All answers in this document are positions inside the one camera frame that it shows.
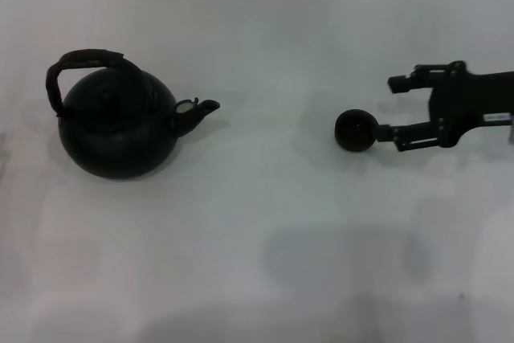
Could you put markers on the small dark teacup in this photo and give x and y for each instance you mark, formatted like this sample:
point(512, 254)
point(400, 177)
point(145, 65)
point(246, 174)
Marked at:
point(355, 132)

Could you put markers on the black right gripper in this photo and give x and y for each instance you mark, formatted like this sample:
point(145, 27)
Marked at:
point(470, 100)

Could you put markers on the black round teapot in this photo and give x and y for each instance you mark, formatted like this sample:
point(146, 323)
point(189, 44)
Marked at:
point(116, 142)

